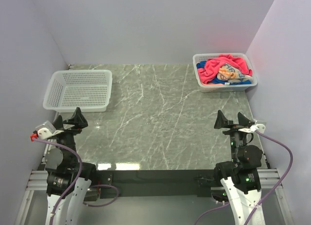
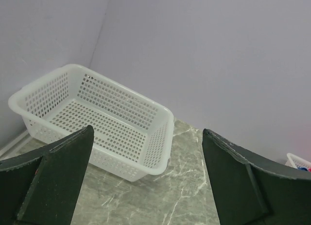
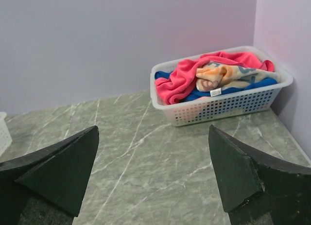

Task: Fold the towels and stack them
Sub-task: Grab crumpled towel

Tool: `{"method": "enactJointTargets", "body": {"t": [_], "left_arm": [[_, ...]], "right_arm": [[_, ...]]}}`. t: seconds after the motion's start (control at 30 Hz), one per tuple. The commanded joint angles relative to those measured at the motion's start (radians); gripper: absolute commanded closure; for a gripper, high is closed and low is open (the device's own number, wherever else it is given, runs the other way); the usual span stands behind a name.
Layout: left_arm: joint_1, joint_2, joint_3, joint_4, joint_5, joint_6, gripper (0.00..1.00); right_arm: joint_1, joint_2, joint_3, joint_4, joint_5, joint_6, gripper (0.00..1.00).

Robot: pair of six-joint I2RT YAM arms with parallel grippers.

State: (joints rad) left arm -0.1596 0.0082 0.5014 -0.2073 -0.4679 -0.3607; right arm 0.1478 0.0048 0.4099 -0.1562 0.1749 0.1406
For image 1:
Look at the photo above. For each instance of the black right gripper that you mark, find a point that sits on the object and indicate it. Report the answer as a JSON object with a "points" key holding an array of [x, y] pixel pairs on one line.
{"points": [[222, 121]]}

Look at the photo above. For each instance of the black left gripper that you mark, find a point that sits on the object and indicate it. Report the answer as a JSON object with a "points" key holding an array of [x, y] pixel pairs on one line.
{"points": [[77, 119]]}

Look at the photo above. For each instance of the pink red towel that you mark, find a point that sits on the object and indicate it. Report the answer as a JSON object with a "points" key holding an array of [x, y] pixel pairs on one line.
{"points": [[213, 65]]}

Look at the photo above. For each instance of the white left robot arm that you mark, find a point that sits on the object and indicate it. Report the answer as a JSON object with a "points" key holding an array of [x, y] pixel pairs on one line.
{"points": [[68, 176]]}

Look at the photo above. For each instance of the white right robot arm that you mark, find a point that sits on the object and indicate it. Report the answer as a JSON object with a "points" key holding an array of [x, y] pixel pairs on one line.
{"points": [[239, 176]]}

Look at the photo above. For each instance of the white basket with towels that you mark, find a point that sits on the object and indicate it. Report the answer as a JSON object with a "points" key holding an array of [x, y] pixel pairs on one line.
{"points": [[221, 88]]}

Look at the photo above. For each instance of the empty white plastic basket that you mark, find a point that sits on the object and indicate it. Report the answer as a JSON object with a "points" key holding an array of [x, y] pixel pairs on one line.
{"points": [[89, 89]]}

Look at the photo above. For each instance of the beige patterned towel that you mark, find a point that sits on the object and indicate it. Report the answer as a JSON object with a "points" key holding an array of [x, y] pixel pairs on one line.
{"points": [[233, 75]]}

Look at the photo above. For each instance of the blue towel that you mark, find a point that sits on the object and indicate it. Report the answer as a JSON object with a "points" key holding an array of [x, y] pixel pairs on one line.
{"points": [[208, 80]]}

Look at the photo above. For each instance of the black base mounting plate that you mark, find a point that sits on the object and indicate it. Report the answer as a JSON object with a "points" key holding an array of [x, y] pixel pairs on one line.
{"points": [[142, 183]]}

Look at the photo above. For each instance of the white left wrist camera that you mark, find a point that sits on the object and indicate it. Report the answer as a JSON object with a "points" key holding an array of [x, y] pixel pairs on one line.
{"points": [[45, 131]]}

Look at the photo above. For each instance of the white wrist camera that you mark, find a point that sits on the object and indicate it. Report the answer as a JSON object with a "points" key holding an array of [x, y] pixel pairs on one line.
{"points": [[259, 126], [45, 131]]}

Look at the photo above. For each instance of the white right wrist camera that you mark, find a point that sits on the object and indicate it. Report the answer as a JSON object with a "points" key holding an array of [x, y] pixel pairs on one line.
{"points": [[259, 126]]}

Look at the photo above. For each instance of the aluminium rail frame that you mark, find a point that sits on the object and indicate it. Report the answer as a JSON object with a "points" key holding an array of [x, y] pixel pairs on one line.
{"points": [[37, 181]]}

